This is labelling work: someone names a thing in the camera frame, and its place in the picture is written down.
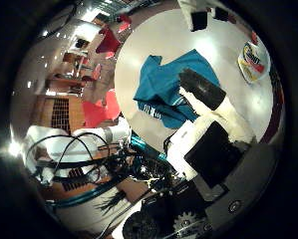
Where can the wooden cabinet with black grille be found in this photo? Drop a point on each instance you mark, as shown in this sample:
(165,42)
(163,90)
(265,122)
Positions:
(44,113)

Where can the red chair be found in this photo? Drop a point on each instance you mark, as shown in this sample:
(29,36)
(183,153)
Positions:
(100,111)
(108,41)

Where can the wooden desk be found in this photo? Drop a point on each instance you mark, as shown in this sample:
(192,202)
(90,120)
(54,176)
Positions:
(65,83)

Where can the white spray bottle printed label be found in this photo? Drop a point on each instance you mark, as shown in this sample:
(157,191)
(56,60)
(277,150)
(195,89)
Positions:
(253,61)

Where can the blue cloth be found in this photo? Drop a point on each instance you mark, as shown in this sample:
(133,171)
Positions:
(161,83)

